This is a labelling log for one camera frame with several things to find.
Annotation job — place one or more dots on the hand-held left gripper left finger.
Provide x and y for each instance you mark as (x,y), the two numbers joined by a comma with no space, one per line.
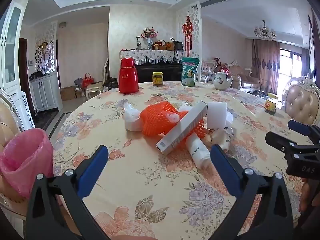
(96,170)

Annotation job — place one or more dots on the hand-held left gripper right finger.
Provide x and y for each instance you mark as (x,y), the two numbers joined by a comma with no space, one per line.
(222,166)

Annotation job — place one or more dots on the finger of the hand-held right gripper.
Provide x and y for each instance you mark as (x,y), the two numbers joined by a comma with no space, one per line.
(280,142)
(297,127)

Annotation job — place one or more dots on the white tube bottle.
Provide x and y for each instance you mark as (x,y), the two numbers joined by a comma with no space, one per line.
(198,152)

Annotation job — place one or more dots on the white foam block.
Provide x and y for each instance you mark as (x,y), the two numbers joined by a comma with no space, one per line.
(217,115)

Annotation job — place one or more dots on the long white carton box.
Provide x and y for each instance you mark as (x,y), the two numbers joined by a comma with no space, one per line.
(182,127)

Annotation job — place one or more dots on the white plastic bag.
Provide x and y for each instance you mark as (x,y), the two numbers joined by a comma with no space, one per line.
(132,120)

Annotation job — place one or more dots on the pink bag lined bin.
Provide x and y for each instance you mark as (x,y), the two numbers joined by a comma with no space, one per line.
(27,160)

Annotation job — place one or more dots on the orange foam net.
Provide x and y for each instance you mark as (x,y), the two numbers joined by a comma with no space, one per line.
(155,120)

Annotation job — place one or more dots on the person's right hand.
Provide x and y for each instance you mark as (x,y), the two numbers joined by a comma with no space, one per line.
(304,195)

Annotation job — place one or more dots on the crumpled white wrapper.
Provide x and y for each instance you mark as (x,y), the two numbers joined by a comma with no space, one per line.
(222,137)

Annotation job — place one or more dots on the yellow lid glass jar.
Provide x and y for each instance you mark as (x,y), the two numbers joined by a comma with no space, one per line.
(158,80)
(271,103)

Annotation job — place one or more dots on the brown patterned curtain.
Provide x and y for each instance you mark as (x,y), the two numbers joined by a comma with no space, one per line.
(266,65)

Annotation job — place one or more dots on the ornate cream sofa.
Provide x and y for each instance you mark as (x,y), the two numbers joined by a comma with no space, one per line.
(246,76)

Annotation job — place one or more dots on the cardboard box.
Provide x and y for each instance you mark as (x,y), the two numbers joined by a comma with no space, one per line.
(68,93)

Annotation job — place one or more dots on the white cushioned dining chair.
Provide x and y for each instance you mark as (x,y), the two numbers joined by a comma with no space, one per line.
(96,87)

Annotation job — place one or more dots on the white floral teapot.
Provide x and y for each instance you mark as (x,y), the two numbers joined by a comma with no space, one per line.
(221,81)

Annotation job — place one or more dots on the black bag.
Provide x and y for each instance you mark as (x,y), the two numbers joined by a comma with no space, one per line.
(110,83)

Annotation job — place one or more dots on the red gift bag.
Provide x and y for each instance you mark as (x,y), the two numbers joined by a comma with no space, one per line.
(88,81)

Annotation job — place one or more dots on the white patterned panel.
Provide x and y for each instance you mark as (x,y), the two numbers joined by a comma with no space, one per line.
(28,110)

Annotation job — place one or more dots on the low white cabinet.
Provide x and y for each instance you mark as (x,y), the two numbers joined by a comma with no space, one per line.
(45,92)

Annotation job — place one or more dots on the red thermos jug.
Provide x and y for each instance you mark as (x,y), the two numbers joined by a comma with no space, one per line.
(128,77)

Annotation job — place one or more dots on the ornate cream armchair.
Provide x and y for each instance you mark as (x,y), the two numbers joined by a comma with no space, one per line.
(208,68)

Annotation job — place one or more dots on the green snack bag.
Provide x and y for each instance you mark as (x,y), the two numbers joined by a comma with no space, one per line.
(190,72)

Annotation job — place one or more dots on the chandelier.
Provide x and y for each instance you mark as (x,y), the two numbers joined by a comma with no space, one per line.
(265,31)

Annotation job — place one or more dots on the black piano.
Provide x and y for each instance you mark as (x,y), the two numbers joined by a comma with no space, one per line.
(146,73)

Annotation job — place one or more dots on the black items pile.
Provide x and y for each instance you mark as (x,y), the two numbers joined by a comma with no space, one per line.
(36,75)

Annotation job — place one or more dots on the dark wooden door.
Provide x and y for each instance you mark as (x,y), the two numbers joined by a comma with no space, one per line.
(25,67)

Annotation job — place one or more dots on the black handbag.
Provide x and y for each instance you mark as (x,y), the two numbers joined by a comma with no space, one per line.
(178,45)

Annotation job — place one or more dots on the lace piano cover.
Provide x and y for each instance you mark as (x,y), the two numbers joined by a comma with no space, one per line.
(155,55)

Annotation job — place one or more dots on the orange basket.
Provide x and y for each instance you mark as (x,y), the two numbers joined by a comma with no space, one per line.
(169,46)

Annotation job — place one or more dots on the white lattice partition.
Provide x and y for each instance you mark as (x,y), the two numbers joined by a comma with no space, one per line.
(196,30)
(46,47)

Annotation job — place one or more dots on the brown woven basket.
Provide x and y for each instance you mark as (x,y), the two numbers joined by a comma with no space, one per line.
(160,46)

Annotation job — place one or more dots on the flower vase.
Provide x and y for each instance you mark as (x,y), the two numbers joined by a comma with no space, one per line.
(149,37)

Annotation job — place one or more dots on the tall white glass cabinet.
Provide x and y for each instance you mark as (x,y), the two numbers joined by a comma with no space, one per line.
(11,55)

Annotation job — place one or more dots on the red knot wall hanging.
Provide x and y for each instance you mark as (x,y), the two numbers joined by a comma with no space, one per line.
(187,28)

